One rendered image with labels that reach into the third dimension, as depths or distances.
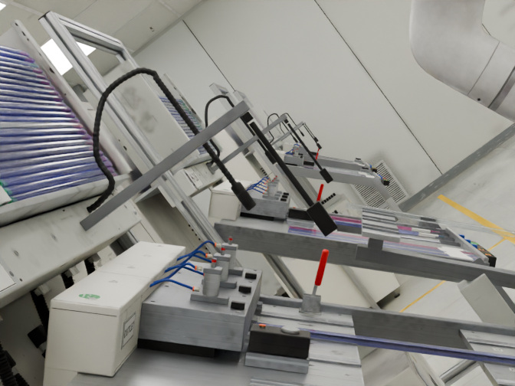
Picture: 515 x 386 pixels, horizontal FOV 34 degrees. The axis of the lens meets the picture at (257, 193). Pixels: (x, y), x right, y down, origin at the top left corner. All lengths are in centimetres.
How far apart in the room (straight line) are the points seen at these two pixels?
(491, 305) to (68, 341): 100
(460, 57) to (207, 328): 51
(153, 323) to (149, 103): 130
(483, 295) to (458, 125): 722
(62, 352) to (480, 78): 67
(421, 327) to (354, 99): 744
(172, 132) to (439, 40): 122
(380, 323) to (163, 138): 106
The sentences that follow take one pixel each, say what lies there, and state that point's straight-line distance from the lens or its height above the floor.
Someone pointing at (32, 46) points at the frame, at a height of 166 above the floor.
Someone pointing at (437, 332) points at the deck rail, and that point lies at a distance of 148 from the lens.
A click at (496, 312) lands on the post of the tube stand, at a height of 75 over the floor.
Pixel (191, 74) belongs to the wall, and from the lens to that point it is 894.
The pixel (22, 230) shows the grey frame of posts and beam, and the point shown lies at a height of 137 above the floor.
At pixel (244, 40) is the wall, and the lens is 891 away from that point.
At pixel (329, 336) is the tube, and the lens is 126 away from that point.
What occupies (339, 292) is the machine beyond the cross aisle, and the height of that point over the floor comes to 26.
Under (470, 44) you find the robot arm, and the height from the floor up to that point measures 123.
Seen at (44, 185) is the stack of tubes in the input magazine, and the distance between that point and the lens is 108.
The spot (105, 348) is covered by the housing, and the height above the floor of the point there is 120.
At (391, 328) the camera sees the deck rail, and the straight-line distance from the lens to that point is 147.
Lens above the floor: 126
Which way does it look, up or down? 1 degrees down
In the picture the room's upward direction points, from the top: 36 degrees counter-clockwise
